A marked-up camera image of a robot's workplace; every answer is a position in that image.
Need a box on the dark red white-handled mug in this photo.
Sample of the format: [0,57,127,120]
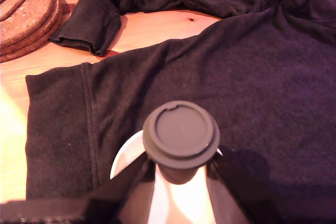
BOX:
[109,131,224,224]

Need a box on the grey coffee capsule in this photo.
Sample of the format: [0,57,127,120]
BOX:
[142,100,221,185]

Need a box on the dark fabric cloth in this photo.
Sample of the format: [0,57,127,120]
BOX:
[25,0,336,224]

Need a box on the cork coaster stack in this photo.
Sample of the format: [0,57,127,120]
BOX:
[0,0,64,63]

